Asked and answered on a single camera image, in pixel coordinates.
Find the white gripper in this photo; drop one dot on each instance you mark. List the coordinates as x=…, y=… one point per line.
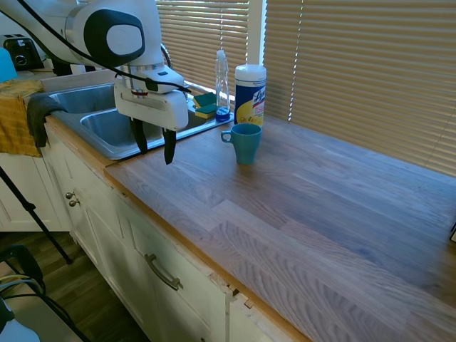
x=167, y=110

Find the teal ceramic mug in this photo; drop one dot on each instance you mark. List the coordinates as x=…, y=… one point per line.
x=246, y=146

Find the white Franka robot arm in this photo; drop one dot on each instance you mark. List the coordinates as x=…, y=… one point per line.
x=121, y=35

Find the stainless steel double sink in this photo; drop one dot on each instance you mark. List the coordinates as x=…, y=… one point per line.
x=107, y=133

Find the tan blind behind sink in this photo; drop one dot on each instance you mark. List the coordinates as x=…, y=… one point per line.
x=203, y=39

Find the yellow green sponge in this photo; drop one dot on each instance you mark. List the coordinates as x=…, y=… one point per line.
x=204, y=99
x=206, y=112

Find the clear dish soap bottle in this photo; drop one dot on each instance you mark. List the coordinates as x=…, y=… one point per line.
x=222, y=113

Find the chrome faucet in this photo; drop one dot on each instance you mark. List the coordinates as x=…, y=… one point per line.
x=168, y=58

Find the round metal cabinet knob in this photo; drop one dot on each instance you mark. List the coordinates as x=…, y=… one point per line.
x=74, y=203
x=70, y=195

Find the white kitchen cabinet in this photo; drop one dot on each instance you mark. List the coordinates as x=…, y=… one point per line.
x=107, y=231

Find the Lysol wipes canister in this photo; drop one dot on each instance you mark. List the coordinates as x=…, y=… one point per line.
x=249, y=96

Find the gray dish cloth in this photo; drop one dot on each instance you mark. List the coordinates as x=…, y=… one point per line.
x=37, y=117

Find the black tripod leg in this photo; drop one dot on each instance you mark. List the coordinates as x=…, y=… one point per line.
x=39, y=221

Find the yellow towel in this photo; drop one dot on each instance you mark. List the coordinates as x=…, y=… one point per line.
x=14, y=121

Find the black toaster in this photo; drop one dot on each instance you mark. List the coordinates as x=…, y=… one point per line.
x=21, y=53

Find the blue plastic container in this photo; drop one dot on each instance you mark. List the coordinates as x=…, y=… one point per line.
x=5, y=67

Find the wide tan blind behind counter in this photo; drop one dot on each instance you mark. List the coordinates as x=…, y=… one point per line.
x=363, y=71

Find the white window post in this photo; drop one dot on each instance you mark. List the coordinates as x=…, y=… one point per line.
x=256, y=32

